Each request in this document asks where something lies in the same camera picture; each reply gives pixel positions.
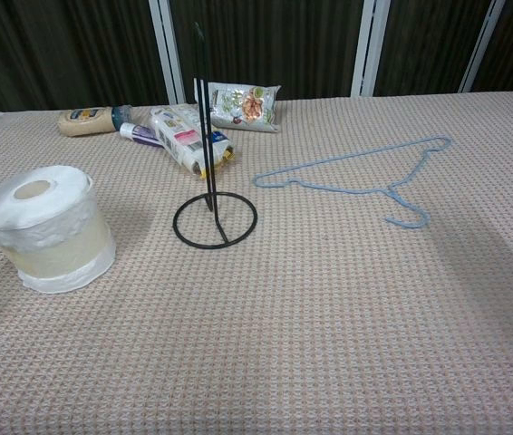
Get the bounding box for white paper towel roll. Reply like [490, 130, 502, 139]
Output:
[0, 165, 117, 295]

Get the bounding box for white purple tube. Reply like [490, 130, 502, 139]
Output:
[119, 121, 160, 147]

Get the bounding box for green white snack bag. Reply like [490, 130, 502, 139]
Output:
[205, 80, 283, 134]

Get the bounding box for white pink snack package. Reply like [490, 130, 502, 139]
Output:
[149, 104, 238, 181]

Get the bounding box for beige waffle tablecloth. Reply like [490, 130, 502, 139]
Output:
[0, 90, 513, 435]

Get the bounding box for small tan snack packet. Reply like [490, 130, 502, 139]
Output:
[57, 104, 133, 138]

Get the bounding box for light blue wire clothes hanger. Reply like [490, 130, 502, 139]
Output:
[252, 134, 455, 229]

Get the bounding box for black ring stand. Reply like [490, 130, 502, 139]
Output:
[172, 22, 258, 248]

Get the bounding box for white partition post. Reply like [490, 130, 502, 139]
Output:
[148, 0, 188, 106]
[459, 0, 509, 94]
[350, 0, 392, 97]

